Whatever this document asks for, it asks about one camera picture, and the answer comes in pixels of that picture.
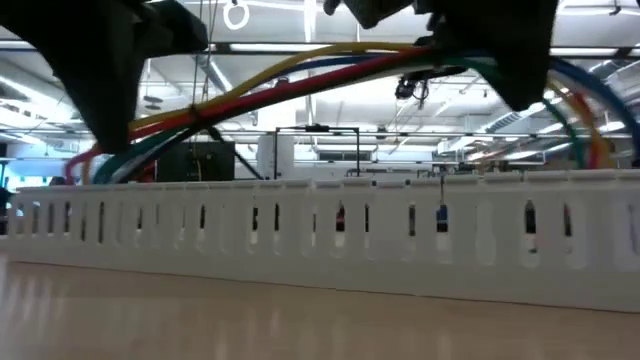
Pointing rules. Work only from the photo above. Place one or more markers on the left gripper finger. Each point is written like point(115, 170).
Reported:
point(105, 90)

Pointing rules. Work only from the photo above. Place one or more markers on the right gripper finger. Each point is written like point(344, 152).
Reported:
point(515, 70)
point(375, 12)

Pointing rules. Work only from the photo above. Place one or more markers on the person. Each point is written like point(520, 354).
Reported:
point(56, 181)

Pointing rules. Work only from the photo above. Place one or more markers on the black monitor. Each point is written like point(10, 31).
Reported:
point(195, 160)

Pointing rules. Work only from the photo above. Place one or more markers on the black overhead light bar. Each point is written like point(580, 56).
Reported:
point(220, 48)

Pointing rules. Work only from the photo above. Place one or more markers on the black overhead camera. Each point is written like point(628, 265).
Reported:
point(407, 90)

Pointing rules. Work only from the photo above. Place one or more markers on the black station frame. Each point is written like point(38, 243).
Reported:
point(316, 128)

